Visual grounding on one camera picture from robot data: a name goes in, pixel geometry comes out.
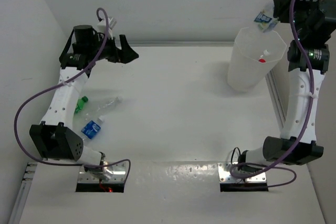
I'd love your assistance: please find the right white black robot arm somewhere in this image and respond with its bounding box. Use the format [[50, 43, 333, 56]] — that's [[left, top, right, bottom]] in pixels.
[[238, 0, 335, 173]]

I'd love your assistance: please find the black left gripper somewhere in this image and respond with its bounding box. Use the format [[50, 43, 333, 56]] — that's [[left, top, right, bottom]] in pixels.
[[88, 33, 138, 64]]

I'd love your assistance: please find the clear unlabelled plastic bottle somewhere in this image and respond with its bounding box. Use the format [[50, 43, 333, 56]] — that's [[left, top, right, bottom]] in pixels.
[[84, 97, 123, 116]]

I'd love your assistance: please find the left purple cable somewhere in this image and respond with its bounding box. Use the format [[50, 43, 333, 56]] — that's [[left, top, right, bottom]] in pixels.
[[14, 8, 131, 182]]

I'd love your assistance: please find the aluminium frame rail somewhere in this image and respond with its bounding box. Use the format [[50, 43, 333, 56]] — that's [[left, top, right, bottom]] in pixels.
[[7, 41, 79, 224]]

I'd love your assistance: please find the blue label small bottle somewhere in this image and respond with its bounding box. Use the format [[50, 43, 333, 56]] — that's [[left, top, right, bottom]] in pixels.
[[81, 116, 105, 140]]

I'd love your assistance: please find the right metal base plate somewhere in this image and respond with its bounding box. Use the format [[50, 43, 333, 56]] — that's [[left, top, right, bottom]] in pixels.
[[217, 162, 267, 184]]

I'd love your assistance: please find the metal base plate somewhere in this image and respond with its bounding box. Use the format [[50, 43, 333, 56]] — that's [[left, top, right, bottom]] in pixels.
[[77, 162, 128, 184], [217, 162, 267, 184]]

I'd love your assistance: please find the blue white label clear bottle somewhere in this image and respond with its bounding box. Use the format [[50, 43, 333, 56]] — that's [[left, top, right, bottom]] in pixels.
[[243, 1, 279, 34]]

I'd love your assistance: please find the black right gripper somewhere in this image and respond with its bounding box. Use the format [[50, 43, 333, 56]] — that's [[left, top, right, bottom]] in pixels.
[[274, 0, 322, 39]]

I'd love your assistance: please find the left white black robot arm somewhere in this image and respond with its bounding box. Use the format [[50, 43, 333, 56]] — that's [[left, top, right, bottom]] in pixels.
[[29, 25, 139, 167]]

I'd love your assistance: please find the black thin cable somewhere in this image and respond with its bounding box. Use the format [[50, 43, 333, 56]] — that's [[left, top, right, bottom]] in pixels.
[[230, 147, 242, 167]]

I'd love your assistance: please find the white translucent plastic bin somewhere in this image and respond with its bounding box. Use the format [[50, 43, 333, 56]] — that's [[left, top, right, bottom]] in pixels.
[[227, 28, 287, 92]]

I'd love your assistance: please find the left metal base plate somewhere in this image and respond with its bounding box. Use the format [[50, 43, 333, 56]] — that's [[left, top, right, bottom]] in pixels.
[[77, 162, 128, 184]]

